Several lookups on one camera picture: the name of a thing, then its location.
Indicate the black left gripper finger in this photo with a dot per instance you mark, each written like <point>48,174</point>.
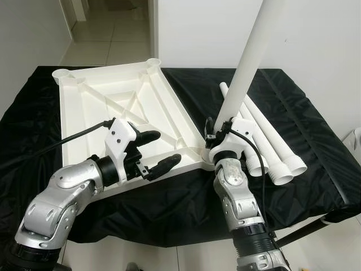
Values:
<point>148,138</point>
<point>164,165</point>

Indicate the white plastic table leg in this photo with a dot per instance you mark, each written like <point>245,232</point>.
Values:
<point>289,153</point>
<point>277,166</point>
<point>256,158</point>
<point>248,62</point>

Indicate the white plastic table top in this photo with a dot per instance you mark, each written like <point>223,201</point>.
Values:
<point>90,113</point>

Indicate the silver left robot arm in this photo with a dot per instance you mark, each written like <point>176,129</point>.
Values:
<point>56,192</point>

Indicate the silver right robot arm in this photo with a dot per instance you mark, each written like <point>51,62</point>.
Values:
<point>237,197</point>

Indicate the black table cloth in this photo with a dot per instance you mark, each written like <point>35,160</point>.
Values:
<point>180,209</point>

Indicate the grey robot foot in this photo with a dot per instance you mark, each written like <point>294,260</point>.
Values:
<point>133,266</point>

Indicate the white plastic chair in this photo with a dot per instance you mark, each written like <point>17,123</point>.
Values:
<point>354,147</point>

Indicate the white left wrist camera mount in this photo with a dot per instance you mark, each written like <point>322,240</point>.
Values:
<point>121,141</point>

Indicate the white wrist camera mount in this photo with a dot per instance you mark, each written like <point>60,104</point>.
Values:
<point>121,141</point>
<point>242,127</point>

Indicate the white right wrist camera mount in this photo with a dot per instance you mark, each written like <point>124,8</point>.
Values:
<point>242,127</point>

